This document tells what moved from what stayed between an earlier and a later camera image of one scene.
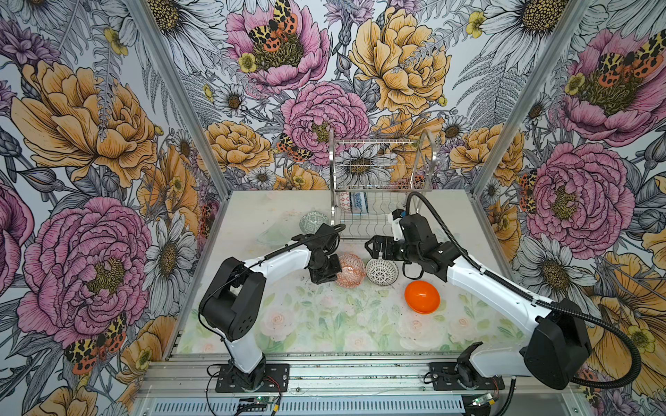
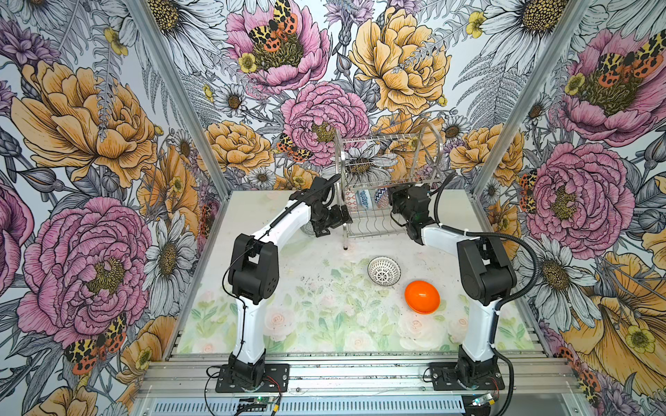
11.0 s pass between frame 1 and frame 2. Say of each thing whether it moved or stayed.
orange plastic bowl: stayed
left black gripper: moved
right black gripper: moved
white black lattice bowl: stayed
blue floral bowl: moved
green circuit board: stayed
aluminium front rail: stayed
